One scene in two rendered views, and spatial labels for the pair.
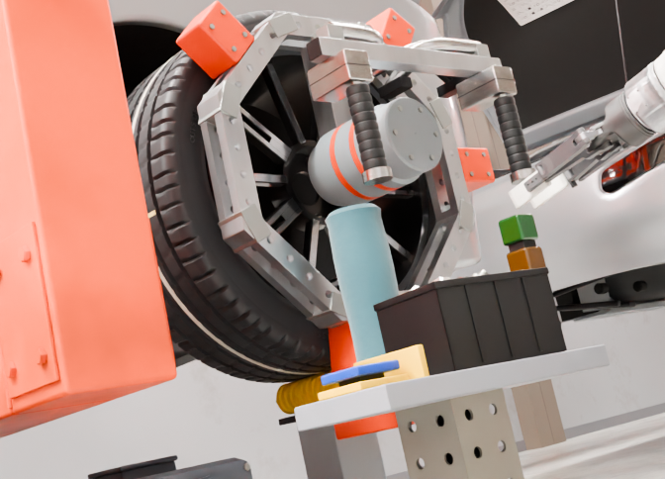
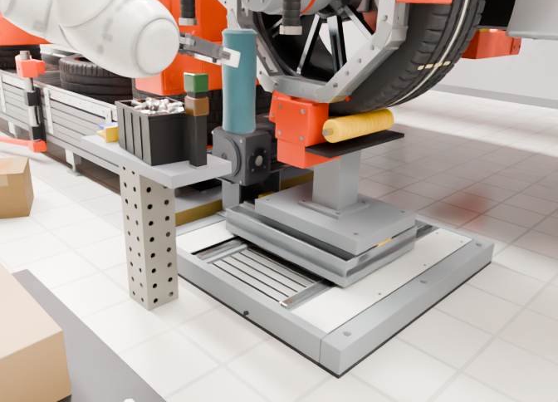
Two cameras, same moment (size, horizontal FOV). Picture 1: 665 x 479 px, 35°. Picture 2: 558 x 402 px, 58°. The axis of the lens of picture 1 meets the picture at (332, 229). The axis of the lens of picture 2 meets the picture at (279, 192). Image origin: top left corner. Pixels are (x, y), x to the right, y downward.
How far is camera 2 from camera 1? 2.18 m
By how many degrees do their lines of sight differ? 91
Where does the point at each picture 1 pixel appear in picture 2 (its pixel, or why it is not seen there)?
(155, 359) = (156, 85)
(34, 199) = not seen: hidden behind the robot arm
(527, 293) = (139, 126)
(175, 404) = not seen: outside the picture
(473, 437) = (124, 178)
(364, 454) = (328, 166)
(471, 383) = (105, 154)
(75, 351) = not seen: hidden behind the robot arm
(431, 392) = (93, 149)
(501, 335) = (131, 141)
